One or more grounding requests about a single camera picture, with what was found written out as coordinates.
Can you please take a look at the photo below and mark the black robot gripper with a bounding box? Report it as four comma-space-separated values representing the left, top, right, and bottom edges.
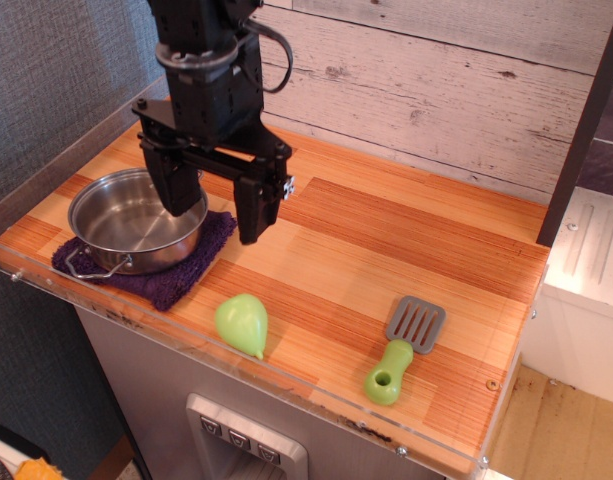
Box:
133, 42, 292, 245

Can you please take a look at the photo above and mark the green toy pear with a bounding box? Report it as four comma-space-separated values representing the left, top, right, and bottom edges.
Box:
214, 294, 268, 360

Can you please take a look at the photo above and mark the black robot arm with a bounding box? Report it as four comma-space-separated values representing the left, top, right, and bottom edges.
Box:
132, 1, 294, 245

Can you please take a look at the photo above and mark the stainless steel pot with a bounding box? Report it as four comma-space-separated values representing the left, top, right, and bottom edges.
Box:
65, 168, 208, 280

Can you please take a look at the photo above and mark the purple cloth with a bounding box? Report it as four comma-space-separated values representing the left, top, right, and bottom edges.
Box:
52, 211, 237, 312

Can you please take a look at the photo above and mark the clear acrylic table guard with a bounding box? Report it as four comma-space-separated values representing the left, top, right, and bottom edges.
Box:
0, 72, 561, 479

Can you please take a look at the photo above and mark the grey toy fridge cabinet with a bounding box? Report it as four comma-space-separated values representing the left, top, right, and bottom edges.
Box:
77, 308, 440, 479

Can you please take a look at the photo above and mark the grey green toy spatula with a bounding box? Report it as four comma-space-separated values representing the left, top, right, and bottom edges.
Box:
363, 295, 447, 406

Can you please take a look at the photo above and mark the orange yellow object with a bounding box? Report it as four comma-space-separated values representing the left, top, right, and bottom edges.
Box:
13, 458, 63, 480

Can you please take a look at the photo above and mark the white toy sink unit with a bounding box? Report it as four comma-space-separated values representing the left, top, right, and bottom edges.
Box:
520, 188, 613, 402

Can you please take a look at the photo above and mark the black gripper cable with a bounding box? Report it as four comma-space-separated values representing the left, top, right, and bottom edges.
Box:
238, 17, 295, 95

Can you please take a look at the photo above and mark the dark vertical post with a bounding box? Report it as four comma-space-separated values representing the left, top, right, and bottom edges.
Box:
536, 26, 613, 247

